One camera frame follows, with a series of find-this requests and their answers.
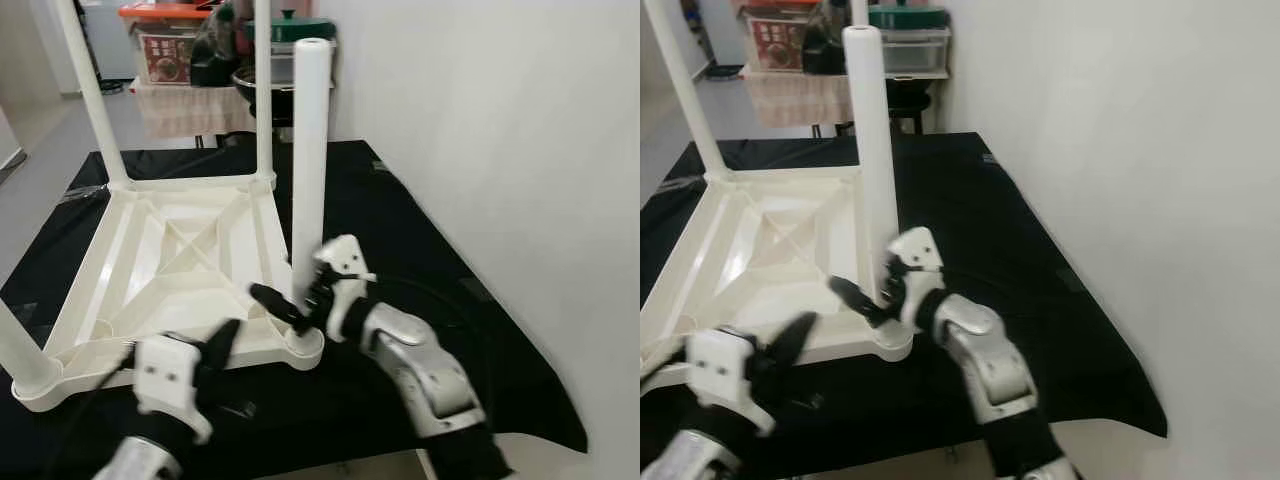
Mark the white box appliance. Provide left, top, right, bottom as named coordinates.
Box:
left=85, top=0, right=136, bottom=81
left=695, top=0, right=741, bottom=66

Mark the beige covered side table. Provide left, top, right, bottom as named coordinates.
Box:
left=742, top=68, right=856, bottom=129
left=130, top=80, right=257, bottom=139

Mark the dark shiny plastic bag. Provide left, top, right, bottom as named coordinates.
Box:
left=802, top=0, right=851, bottom=76
left=190, top=5, right=251, bottom=89

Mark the clear plastic storage container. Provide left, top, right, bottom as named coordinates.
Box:
left=880, top=28, right=951, bottom=79
left=270, top=38, right=337, bottom=87

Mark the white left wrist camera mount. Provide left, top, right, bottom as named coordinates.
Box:
left=132, top=335, right=214, bottom=444
left=688, top=328, right=777, bottom=437

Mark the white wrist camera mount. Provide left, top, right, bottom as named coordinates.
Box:
left=314, top=235, right=378, bottom=343
left=688, top=328, right=777, bottom=437
left=885, top=227, right=947, bottom=333
left=132, top=335, right=214, bottom=444

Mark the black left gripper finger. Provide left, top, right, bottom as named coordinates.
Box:
left=205, top=318, right=242, bottom=376
left=770, top=312, right=816, bottom=369

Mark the orange lidded storage box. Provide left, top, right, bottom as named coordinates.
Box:
left=735, top=0, right=813, bottom=73
left=118, top=0, right=216, bottom=87

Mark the white plastic table top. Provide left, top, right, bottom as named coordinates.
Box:
left=640, top=165, right=914, bottom=393
left=12, top=172, right=327, bottom=413

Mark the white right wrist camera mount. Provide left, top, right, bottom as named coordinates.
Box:
left=314, top=235, right=378, bottom=343
left=885, top=227, right=947, bottom=333

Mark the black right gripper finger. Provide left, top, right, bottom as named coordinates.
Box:
left=248, top=283, right=313, bottom=333
left=828, top=276, right=891, bottom=327

